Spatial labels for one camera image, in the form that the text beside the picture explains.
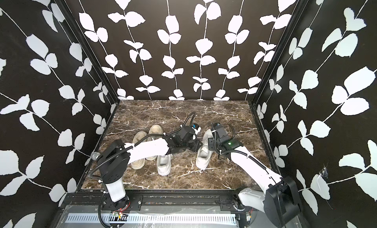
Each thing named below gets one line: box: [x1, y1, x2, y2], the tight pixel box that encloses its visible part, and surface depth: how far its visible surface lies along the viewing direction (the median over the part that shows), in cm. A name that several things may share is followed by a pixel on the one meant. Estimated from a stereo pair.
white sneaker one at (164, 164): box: [156, 154, 172, 177], surface depth 82 cm
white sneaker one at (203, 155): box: [195, 128, 215, 171], surface depth 87 cm
